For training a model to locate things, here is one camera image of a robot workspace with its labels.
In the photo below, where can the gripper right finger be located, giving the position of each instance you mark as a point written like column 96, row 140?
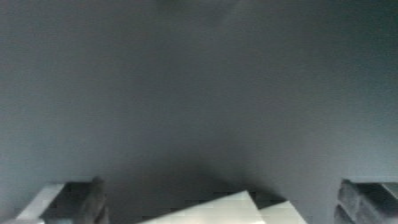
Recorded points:
column 366, row 203

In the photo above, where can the white square table top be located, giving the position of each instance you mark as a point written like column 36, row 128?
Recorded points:
column 233, row 210

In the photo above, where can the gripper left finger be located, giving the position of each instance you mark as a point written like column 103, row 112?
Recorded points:
column 70, row 203

